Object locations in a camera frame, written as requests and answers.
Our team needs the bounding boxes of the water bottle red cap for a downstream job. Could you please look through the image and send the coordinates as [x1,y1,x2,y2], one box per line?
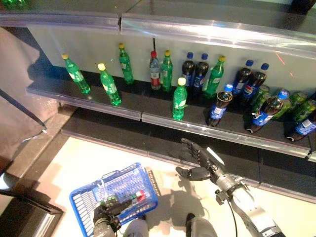
[149,50,162,91]
[124,189,147,205]

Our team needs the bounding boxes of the dark diagonal bar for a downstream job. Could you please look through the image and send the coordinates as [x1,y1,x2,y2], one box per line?
[0,88,48,131]

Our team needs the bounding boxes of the silver left robot leg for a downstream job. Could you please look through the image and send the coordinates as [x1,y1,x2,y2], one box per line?
[122,218,149,237]

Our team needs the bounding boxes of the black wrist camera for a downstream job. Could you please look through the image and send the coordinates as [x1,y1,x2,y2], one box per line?
[214,189,229,206]
[110,216,122,233]

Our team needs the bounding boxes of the green soda can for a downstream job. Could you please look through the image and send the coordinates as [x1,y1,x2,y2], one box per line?
[254,84,270,99]
[271,98,292,121]
[292,99,316,123]
[250,92,272,115]
[288,91,309,112]

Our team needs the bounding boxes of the blue plastic shopping basket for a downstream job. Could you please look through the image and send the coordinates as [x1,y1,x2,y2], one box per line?
[69,161,159,237]

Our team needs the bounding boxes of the large green Sprite bottle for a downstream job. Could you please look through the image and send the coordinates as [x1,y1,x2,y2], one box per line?
[13,0,28,10]
[2,0,18,10]

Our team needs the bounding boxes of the grey shelf board clear rail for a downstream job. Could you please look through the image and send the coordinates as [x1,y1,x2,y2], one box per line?
[0,0,122,32]
[119,0,316,64]

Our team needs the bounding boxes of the black side cabinet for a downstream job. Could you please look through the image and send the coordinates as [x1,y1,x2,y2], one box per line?
[0,189,64,237]

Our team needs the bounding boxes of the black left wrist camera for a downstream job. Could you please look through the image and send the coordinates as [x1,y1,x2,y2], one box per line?
[110,216,122,233]

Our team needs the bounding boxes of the pinkish brown curtain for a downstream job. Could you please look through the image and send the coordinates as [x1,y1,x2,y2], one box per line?
[0,27,62,173]

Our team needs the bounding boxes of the silver right robot leg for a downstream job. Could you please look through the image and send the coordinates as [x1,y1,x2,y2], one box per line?
[189,217,218,237]

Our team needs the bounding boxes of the black shelf board clear rail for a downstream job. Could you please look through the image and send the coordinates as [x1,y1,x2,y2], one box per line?
[140,82,312,159]
[26,70,143,122]
[307,138,316,163]

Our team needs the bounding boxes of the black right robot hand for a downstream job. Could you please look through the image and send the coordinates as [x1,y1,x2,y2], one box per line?
[175,137,226,182]

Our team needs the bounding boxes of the green Sprite bottle yellow cap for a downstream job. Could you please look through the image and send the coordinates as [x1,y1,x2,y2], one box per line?
[171,77,189,121]
[61,52,91,95]
[118,42,135,86]
[204,55,227,99]
[97,62,122,107]
[99,194,118,207]
[160,49,174,93]

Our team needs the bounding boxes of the silver robot leg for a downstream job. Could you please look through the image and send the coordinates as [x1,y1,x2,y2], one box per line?
[122,218,149,237]
[189,217,218,237]

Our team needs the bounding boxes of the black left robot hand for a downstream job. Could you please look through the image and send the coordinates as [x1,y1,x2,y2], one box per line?
[92,198,133,223]

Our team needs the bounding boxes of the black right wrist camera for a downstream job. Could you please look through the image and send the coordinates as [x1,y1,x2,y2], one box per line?
[214,189,229,206]

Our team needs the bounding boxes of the black right robot foot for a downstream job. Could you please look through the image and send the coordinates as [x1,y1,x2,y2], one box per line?
[185,212,196,227]

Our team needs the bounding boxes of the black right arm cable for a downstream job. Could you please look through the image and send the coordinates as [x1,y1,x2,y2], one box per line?
[226,199,239,237]

